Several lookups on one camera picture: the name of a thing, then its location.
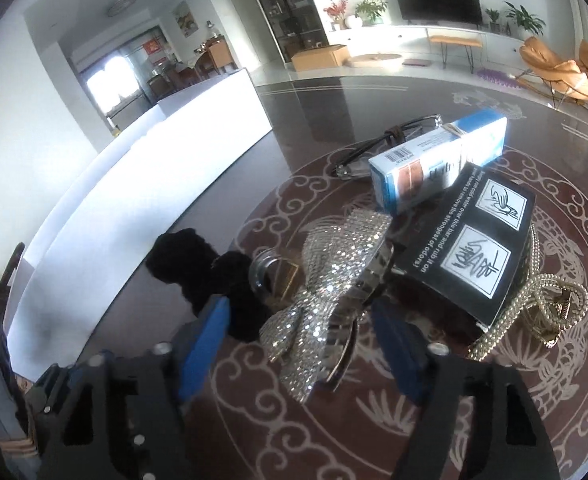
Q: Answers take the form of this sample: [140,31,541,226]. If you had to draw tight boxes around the silver sequin bow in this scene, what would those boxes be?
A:
[259,209,394,404]

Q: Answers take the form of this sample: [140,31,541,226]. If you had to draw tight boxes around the white sorting bin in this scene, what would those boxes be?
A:
[6,70,271,380]

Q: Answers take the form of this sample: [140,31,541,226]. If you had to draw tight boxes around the black cloth bundle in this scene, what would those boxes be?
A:
[145,228,271,342]

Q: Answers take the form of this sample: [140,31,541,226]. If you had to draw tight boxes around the black printed box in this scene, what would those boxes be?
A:
[394,162,536,330]

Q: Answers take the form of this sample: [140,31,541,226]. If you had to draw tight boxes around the blue white carton box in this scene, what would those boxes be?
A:
[369,108,508,216]

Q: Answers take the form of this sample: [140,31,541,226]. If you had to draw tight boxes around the black eyeglasses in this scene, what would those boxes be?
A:
[330,114,443,181]

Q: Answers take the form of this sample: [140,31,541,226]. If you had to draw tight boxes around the cardboard box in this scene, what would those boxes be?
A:
[292,44,350,72]

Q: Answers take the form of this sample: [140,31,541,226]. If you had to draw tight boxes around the wooden bench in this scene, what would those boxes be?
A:
[428,35,483,74]

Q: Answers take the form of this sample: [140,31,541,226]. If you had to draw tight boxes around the orange lounge chair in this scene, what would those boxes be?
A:
[514,36,588,103]

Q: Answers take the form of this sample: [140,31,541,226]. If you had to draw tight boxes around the red flower vase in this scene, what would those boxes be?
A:
[323,0,348,32]

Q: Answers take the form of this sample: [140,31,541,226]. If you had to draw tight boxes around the green potted plant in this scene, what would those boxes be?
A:
[356,0,388,25]

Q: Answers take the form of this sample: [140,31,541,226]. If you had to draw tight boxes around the dark display cabinet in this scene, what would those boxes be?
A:
[258,0,329,63]

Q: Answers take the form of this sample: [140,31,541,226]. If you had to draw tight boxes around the leafy floor plant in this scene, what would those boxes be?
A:
[504,1,546,36]

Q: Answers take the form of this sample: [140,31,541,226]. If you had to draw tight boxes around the black television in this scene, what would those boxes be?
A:
[398,0,483,25]

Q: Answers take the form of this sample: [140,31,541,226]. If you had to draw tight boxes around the gold bead chain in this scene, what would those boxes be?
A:
[465,224,588,362]

